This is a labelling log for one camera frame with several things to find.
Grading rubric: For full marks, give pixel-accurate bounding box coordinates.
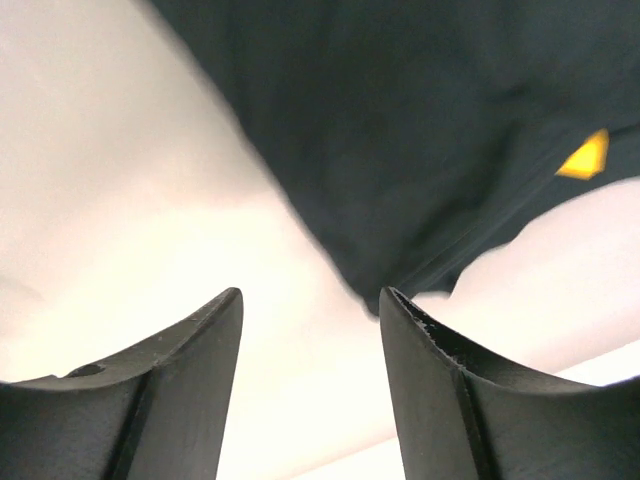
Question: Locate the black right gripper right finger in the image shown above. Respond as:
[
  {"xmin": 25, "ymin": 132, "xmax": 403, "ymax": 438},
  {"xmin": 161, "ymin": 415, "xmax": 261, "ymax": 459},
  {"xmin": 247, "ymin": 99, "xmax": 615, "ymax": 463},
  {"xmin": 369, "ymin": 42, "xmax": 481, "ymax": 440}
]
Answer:
[{"xmin": 379, "ymin": 288, "xmax": 639, "ymax": 480}]

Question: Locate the black t shirt flower print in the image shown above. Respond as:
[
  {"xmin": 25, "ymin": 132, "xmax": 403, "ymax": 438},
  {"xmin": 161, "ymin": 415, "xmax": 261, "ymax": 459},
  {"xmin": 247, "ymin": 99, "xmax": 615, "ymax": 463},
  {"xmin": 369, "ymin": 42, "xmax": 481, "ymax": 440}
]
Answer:
[{"xmin": 155, "ymin": 1, "xmax": 639, "ymax": 312}]

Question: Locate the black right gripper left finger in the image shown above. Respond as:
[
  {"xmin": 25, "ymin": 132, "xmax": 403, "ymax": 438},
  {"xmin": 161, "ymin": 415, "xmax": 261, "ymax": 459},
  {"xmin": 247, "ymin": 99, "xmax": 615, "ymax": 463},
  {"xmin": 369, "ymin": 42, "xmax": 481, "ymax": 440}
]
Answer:
[{"xmin": 1, "ymin": 288, "xmax": 243, "ymax": 480}]

